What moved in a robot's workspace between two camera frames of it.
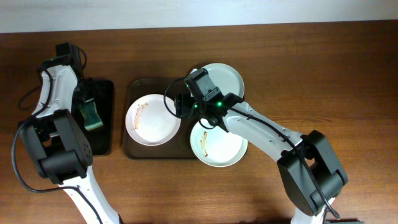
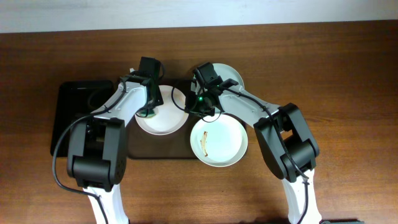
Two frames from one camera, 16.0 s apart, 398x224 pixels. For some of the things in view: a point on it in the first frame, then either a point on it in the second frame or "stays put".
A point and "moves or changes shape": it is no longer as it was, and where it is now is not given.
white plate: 226,78 stays put
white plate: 216,147 stays put
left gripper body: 84,96 → 156,100
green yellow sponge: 88,111 → 146,113
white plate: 152,120 moves or changes shape
